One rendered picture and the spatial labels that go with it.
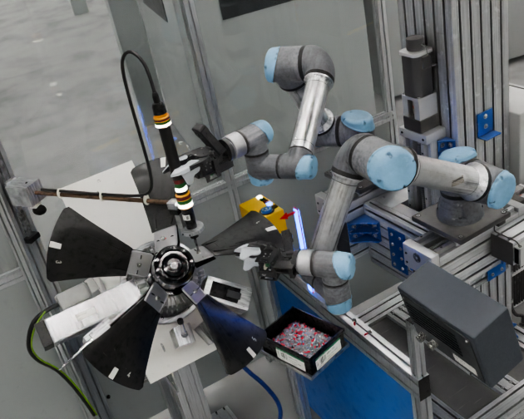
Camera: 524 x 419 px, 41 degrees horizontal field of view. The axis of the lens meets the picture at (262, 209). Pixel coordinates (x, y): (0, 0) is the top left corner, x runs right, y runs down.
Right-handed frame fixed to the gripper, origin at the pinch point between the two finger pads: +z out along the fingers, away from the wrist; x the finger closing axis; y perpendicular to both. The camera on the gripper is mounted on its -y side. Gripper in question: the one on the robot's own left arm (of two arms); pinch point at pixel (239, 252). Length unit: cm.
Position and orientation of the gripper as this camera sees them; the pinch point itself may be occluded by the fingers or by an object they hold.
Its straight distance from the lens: 207.4
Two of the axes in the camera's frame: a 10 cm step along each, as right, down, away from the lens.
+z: -9.0, -0.5, 4.2
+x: 2.3, 7.9, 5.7
